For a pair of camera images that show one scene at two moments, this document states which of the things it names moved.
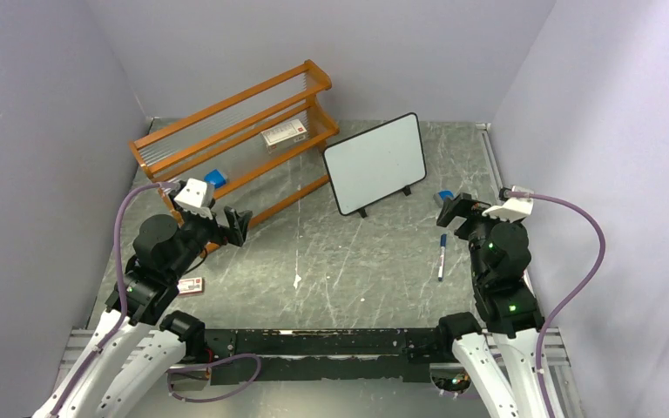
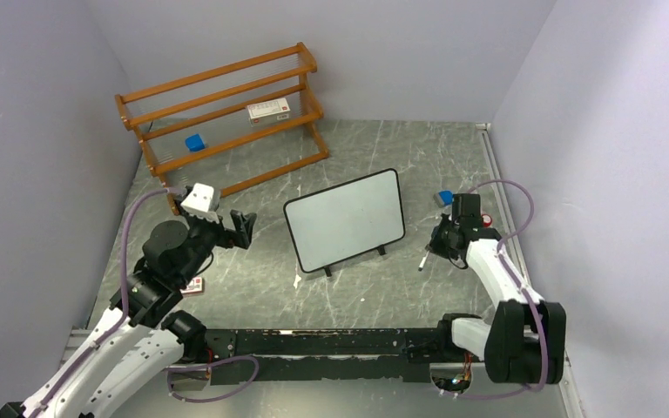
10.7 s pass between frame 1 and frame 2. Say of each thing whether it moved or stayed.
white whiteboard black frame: moved
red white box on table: stayed
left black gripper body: stayed
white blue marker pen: moved
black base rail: stayed
